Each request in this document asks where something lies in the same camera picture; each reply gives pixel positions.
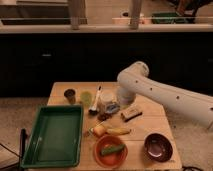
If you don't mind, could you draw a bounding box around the blue grey towel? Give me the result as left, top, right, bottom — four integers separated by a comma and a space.
104, 102, 120, 114

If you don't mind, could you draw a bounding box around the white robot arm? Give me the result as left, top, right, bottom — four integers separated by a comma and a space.
117, 61, 213, 132

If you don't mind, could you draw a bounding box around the green plastic tray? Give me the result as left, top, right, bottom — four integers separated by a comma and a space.
21, 105, 83, 169

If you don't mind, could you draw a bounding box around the white round container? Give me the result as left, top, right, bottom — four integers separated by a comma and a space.
100, 91, 115, 106

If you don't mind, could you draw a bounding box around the dark grape bunch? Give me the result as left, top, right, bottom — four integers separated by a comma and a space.
98, 113, 112, 121

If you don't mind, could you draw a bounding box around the dark brown cup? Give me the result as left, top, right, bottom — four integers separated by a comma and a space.
64, 89, 76, 104

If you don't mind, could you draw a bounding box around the tan brown block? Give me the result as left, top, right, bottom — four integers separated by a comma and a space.
121, 105, 142, 122

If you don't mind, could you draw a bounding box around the orange yellow toy fruit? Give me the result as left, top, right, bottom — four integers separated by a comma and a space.
93, 125, 106, 137

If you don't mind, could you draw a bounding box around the yellow banana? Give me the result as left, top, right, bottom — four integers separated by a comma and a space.
106, 128, 131, 135

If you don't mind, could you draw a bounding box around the green cucumber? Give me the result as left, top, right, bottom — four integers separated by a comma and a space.
100, 144, 125, 156

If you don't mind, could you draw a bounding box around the orange bowl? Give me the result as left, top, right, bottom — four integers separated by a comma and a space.
93, 135, 128, 169

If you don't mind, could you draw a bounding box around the dark purple bowl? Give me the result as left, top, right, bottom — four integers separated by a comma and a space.
144, 133, 173, 163

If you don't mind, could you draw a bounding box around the green bin in background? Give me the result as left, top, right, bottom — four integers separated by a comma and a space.
151, 12, 188, 24

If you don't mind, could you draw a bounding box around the black chair frame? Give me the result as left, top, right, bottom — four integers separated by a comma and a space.
0, 129, 27, 171

